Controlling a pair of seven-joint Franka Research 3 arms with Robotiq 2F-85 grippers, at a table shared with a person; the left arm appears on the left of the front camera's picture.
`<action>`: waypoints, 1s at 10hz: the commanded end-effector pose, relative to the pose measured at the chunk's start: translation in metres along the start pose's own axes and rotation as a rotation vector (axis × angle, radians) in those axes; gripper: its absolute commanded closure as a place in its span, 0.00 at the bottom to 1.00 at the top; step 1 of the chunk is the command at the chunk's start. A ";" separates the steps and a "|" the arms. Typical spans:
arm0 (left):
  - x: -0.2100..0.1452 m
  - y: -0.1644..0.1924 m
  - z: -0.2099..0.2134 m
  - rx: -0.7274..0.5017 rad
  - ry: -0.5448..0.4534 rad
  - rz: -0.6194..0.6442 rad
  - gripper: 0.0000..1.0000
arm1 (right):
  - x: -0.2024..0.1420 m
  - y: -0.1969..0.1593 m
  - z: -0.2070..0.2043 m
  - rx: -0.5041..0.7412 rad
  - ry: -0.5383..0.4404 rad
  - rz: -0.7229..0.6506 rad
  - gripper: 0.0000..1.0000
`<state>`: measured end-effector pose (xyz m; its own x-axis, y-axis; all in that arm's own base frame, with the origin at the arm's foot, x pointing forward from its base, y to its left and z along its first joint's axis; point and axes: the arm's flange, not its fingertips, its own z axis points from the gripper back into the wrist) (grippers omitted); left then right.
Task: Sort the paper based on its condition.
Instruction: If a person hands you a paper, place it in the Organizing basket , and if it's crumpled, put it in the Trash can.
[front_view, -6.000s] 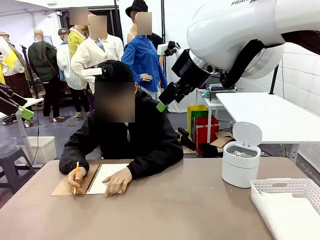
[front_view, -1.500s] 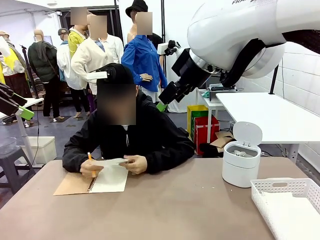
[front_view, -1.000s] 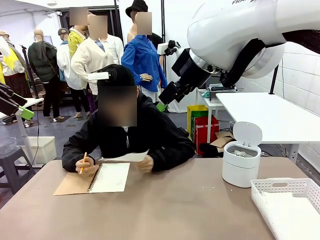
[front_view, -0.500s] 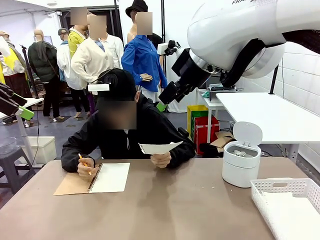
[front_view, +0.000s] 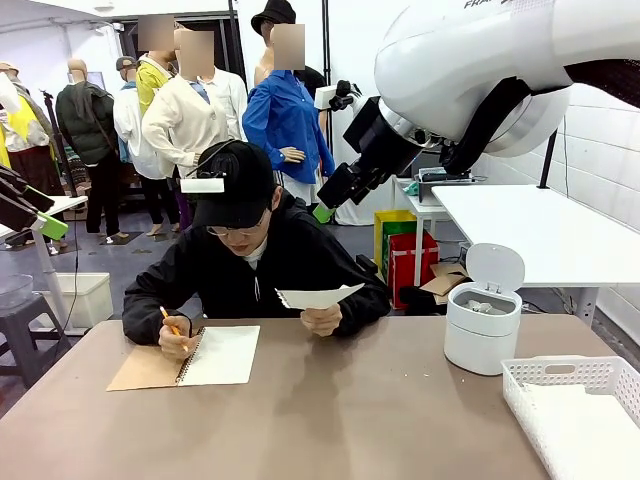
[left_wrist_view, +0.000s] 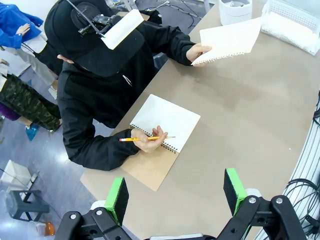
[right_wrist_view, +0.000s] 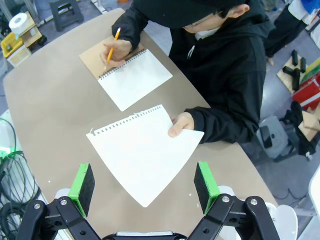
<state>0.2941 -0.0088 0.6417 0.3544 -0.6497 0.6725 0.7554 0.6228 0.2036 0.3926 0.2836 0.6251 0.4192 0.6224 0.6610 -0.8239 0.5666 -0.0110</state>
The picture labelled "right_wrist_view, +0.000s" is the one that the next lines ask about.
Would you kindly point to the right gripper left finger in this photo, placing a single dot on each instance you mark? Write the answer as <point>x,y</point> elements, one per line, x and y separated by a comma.
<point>80,190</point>

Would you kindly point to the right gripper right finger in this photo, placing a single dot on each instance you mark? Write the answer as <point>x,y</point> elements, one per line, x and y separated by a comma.
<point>208,190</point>

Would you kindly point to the torn white paper sheet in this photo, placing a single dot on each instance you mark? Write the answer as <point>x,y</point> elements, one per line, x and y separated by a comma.
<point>140,155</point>

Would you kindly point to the spiral notebook with brown cover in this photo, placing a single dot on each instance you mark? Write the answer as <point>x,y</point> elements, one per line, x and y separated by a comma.
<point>136,80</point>

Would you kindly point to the yellow pencil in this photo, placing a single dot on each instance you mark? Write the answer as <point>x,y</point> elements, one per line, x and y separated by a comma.
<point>115,37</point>

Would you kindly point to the person's right forearm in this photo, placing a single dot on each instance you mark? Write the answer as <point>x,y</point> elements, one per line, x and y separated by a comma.
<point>130,27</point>

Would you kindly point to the person's left forearm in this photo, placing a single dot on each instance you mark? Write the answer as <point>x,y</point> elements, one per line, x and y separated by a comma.
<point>225,127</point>

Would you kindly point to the person's left hand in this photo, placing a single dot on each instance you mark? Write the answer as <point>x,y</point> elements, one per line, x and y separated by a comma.
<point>183,122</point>

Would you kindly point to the person's right hand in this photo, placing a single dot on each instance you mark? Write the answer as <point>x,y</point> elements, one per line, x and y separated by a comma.
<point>117,53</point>

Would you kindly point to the black smartphone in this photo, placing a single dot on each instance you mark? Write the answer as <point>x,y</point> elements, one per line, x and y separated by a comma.
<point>266,137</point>

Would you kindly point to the white flip-lid trash bin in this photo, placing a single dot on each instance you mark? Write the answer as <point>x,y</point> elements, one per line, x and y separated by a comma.
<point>282,222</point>

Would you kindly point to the grey plastic stool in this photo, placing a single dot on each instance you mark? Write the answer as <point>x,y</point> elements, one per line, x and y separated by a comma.
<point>66,12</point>
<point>277,140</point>

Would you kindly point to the black cloth bag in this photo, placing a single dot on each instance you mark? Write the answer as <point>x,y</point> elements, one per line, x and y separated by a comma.
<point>296,135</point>

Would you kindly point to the large white table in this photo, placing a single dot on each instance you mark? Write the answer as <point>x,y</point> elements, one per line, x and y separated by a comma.
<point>315,190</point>

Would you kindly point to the brown cardboard pieces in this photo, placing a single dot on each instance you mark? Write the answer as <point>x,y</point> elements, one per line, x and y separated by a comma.
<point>308,125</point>

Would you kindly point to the person in black hoodie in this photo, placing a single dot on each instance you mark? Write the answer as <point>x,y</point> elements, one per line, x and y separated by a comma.
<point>225,70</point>

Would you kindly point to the red storage box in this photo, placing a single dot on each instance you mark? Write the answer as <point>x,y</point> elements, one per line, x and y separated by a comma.
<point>307,93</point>

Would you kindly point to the black block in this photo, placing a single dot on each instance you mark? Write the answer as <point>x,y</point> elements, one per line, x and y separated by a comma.
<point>288,70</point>
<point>303,64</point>
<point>296,80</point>
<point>294,57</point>

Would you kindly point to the yellow and green bag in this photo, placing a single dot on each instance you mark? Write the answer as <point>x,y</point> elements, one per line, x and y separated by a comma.
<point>312,72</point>

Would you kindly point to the yellow plastic crate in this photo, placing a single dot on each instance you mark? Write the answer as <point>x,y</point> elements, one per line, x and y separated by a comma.
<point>11,43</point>

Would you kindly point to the wooden cart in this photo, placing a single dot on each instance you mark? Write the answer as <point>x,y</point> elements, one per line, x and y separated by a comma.
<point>32,35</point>

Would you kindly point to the white tape roll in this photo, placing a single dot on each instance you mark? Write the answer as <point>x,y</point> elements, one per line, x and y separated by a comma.
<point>18,22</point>

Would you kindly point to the black baseball cap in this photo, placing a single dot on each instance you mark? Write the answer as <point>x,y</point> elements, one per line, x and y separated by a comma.
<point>175,12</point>

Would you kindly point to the white height-adjustable desk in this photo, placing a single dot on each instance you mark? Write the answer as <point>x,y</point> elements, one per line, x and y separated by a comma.
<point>98,5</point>

